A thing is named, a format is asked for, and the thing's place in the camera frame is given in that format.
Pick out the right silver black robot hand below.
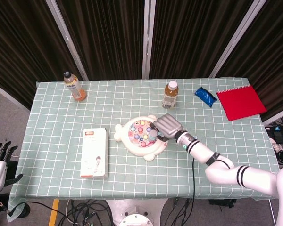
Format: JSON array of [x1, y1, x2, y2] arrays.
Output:
[[148, 113, 183, 143]]

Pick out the light blue toy hammer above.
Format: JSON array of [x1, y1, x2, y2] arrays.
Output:
[[148, 130, 165, 143]]

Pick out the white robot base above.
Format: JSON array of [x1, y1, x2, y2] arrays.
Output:
[[106, 199, 169, 226]]

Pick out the white fishing toy game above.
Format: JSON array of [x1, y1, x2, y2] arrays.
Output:
[[114, 114, 170, 162]]

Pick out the tea bottle white cap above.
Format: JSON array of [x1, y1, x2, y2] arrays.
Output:
[[162, 80, 180, 110]]

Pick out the blue snack packet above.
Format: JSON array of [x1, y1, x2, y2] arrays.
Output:
[[194, 87, 217, 108]]

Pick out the red spiral notebook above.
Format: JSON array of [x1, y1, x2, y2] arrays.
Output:
[[216, 85, 267, 121]]

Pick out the white orange product box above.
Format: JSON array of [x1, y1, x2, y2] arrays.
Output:
[[80, 128, 109, 179]]

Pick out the green checked tablecloth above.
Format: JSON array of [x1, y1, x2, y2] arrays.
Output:
[[6, 77, 283, 222]]

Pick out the dark brown curtain panel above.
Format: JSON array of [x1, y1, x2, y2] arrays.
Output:
[[0, 0, 83, 110], [55, 0, 146, 81], [216, 0, 283, 122], [149, 0, 257, 80]]

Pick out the black box under table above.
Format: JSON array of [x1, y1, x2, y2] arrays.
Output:
[[208, 199, 238, 209]]

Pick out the orange drink bottle black cap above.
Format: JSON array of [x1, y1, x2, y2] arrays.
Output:
[[63, 71, 87, 102]]

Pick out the black power strip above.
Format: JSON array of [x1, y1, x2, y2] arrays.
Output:
[[265, 125, 283, 145]]

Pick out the long black floor cable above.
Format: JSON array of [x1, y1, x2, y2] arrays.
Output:
[[7, 200, 70, 226]]

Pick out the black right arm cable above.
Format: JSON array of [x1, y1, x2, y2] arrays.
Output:
[[191, 156, 197, 201]]

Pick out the grey partition frame rail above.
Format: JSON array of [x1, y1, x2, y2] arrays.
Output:
[[0, 80, 31, 111], [263, 110, 283, 126]]

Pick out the grey partition frame post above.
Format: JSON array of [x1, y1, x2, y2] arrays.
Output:
[[141, 0, 156, 80], [46, 0, 89, 81], [208, 0, 267, 79]]

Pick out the tangled black floor cables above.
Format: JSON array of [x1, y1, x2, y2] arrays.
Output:
[[58, 199, 114, 226]]

